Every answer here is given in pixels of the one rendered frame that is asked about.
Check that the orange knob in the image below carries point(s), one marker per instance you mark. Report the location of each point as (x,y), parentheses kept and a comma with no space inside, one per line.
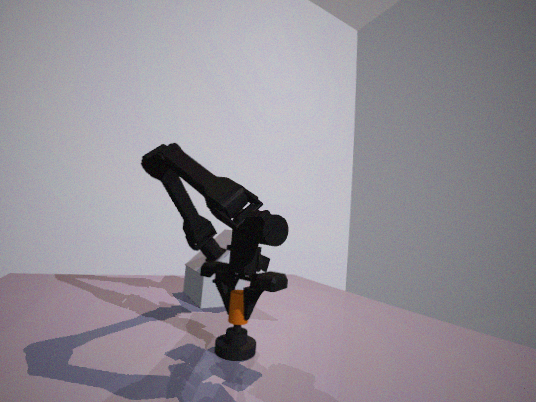
(236,315)

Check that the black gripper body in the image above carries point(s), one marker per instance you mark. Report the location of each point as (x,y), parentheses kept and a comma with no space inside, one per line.
(243,260)

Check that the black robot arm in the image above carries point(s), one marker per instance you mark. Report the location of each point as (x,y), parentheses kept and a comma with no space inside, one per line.
(224,198)

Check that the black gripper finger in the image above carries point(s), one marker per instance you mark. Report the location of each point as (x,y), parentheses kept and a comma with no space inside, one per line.
(224,288)
(250,297)

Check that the black round pedestal with shaft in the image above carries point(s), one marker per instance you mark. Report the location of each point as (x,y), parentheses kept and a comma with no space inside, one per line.
(235,345)

